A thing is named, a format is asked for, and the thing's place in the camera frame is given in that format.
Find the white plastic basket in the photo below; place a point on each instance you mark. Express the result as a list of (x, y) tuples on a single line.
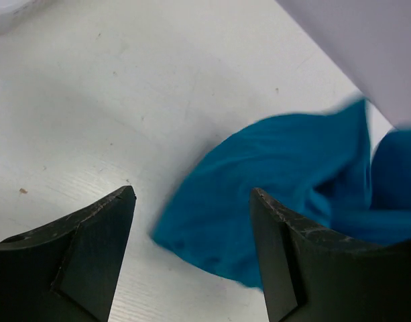
[(8, 9)]

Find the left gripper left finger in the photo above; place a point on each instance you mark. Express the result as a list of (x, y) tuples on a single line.
[(67, 270)]

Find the blue t shirt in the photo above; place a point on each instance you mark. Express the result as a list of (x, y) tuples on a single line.
[(318, 165)]

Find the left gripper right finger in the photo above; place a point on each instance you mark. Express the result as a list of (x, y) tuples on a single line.
[(312, 273)]

